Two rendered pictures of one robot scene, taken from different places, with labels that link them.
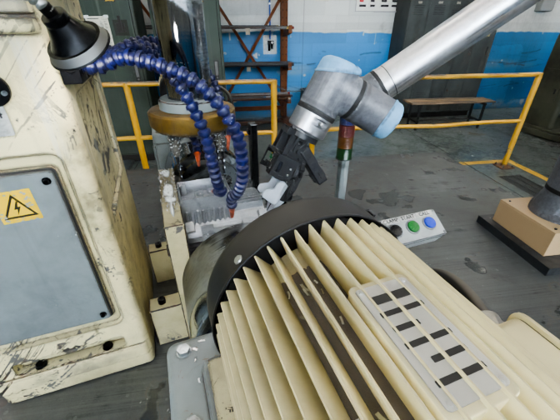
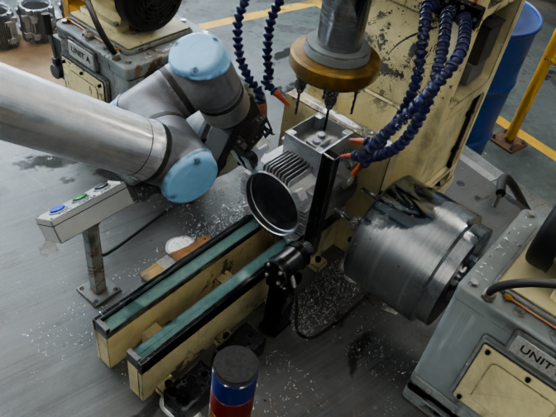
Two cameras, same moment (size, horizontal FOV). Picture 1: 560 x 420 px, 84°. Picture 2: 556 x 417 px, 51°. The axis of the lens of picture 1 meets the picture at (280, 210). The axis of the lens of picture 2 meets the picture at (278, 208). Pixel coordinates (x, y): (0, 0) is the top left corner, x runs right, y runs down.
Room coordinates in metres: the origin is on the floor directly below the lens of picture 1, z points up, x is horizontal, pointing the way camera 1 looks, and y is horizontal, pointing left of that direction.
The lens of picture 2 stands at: (1.51, -0.47, 1.87)
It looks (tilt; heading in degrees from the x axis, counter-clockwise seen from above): 43 degrees down; 145
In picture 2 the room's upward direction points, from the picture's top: 9 degrees clockwise
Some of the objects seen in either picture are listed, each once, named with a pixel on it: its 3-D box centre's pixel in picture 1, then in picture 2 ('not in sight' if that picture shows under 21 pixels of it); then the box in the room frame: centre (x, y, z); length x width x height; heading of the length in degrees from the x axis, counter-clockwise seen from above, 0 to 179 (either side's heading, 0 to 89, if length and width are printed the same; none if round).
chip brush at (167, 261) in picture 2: not in sight; (178, 258); (0.62, -0.12, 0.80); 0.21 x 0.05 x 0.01; 111
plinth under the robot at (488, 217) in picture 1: (547, 237); not in sight; (0.92, -0.98, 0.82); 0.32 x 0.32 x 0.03; 9
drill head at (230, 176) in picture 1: (204, 172); (427, 256); (1.00, 0.27, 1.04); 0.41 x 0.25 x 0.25; 20
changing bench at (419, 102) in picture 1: (445, 113); not in sight; (5.20, -2.72, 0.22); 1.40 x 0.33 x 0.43; 97
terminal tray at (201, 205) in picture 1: (205, 200); (317, 145); (0.68, 0.19, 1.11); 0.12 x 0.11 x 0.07; 110
